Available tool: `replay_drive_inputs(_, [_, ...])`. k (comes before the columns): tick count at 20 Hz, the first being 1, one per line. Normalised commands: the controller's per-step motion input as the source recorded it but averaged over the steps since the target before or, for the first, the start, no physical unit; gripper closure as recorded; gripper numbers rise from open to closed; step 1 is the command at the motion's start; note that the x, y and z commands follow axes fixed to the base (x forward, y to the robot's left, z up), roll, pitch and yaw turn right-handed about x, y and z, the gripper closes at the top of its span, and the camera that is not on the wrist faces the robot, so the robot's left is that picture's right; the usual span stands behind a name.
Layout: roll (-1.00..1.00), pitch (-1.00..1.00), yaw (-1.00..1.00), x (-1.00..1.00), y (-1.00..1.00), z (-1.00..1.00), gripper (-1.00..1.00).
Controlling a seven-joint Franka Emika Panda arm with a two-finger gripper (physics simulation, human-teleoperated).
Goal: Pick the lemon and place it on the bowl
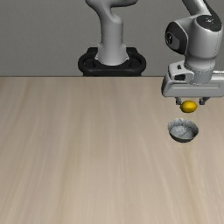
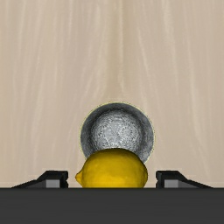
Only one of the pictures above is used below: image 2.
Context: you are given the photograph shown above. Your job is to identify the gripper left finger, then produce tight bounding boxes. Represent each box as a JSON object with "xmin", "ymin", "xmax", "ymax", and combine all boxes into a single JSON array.
[{"xmin": 11, "ymin": 170, "xmax": 69, "ymax": 189}]

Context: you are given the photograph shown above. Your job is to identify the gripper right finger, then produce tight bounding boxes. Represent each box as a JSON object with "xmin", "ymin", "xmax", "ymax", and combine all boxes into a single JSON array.
[{"xmin": 155, "ymin": 170, "xmax": 214, "ymax": 189}]

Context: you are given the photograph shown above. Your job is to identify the yellow lemon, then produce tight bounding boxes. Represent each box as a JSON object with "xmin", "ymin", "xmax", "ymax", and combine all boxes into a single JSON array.
[{"xmin": 74, "ymin": 148, "xmax": 149, "ymax": 189}]

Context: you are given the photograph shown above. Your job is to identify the grey bowl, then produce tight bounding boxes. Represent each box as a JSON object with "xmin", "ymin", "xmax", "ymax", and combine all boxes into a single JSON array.
[{"xmin": 80, "ymin": 101, "xmax": 156, "ymax": 164}]

